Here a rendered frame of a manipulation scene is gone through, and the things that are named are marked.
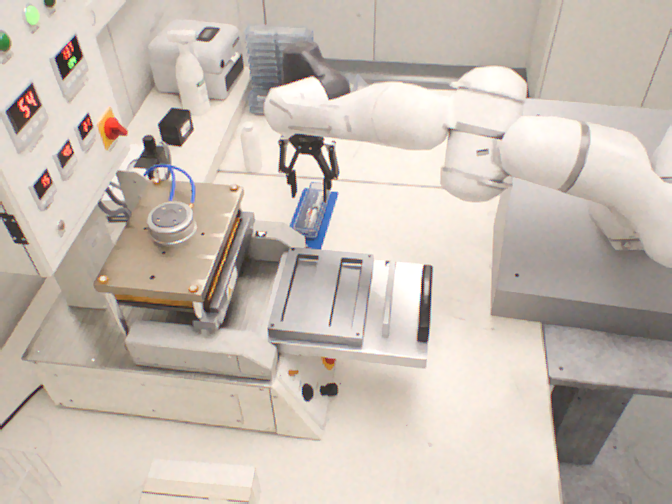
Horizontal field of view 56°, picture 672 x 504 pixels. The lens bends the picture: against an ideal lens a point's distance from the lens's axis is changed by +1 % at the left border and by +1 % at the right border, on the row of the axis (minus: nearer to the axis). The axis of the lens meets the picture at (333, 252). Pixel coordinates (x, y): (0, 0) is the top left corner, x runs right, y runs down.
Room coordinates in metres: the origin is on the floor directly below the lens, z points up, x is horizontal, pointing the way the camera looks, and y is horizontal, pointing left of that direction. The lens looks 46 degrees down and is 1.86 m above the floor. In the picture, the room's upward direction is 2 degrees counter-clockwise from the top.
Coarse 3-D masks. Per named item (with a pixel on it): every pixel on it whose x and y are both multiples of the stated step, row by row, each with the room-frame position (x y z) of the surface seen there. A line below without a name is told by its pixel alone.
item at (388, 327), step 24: (384, 264) 0.83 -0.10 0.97; (408, 264) 0.83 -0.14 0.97; (384, 288) 0.77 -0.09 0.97; (408, 288) 0.77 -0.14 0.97; (384, 312) 0.71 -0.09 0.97; (408, 312) 0.71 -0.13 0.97; (264, 336) 0.67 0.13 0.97; (384, 336) 0.66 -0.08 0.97; (408, 336) 0.66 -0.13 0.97; (360, 360) 0.63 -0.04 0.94; (384, 360) 0.62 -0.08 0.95; (408, 360) 0.61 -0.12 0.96
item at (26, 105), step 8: (24, 96) 0.75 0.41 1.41; (32, 96) 0.76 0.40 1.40; (16, 104) 0.73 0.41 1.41; (24, 104) 0.74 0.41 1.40; (32, 104) 0.76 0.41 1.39; (16, 112) 0.72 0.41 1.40; (24, 112) 0.74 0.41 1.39; (32, 112) 0.75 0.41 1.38; (16, 120) 0.72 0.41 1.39; (24, 120) 0.73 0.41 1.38
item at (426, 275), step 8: (424, 272) 0.77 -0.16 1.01; (432, 272) 0.77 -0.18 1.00; (424, 280) 0.75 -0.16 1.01; (424, 288) 0.73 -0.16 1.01; (424, 296) 0.71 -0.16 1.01; (424, 304) 0.69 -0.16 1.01; (424, 312) 0.68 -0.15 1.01; (424, 320) 0.66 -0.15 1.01; (424, 328) 0.64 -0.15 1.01; (424, 336) 0.64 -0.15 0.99
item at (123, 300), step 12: (228, 240) 0.82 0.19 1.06; (228, 252) 0.79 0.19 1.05; (216, 276) 0.73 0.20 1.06; (120, 300) 0.71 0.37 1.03; (132, 300) 0.70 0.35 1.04; (144, 300) 0.70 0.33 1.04; (156, 300) 0.69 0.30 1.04; (168, 300) 0.69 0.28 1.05; (180, 300) 0.69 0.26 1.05; (204, 300) 0.68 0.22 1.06; (192, 312) 0.68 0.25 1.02
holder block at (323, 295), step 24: (288, 264) 0.81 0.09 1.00; (312, 264) 0.83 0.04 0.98; (336, 264) 0.81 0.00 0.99; (360, 264) 0.82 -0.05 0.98; (288, 288) 0.75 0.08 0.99; (312, 288) 0.75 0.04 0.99; (336, 288) 0.76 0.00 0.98; (360, 288) 0.75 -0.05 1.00; (288, 312) 0.71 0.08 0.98; (312, 312) 0.70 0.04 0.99; (336, 312) 0.71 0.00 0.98; (360, 312) 0.69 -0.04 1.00; (288, 336) 0.66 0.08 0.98; (312, 336) 0.65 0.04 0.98; (336, 336) 0.64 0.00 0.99; (360, 336) 0.64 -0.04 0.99
